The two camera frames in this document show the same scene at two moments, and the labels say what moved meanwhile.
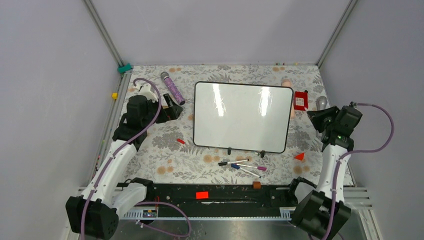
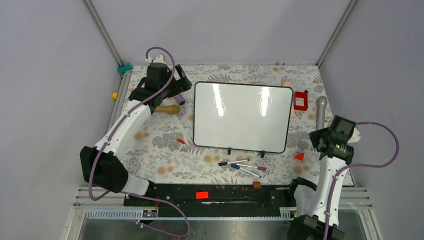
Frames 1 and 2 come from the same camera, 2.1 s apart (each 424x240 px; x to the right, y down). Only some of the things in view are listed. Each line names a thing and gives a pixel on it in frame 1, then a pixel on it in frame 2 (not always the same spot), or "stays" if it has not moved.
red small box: x=301 y=100 stays
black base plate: x=221 y=199 stays
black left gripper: x=171 y=112 → x=180 y=85
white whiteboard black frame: x=242 y=116 stays
